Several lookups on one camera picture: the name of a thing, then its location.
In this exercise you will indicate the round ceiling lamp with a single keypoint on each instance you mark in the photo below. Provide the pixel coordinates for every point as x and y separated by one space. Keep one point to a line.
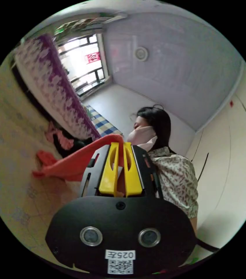
141 53

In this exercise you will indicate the bed with yellowish mat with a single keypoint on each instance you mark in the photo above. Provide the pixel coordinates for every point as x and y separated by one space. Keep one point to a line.
9 157

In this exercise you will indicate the purple printed curtain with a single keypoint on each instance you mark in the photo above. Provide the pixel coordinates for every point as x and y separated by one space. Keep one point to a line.
55 87

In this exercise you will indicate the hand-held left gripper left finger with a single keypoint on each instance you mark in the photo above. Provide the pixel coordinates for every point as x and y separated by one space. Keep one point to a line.
108 174

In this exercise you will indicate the person's body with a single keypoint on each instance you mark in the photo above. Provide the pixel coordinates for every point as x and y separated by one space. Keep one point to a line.
175 174

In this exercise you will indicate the blue checked cloth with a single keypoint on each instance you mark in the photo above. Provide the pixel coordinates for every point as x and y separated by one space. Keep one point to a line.
104 123

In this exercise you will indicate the pile of clothes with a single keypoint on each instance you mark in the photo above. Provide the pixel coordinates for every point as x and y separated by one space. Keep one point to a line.
63 139

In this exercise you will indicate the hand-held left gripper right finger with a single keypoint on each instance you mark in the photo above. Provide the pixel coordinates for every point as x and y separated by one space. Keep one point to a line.
133 176

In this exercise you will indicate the pink towel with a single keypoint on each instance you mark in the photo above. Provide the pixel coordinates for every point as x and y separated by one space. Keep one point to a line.
70 165

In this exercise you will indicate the window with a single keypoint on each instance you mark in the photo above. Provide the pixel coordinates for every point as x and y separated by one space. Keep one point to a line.
82 63

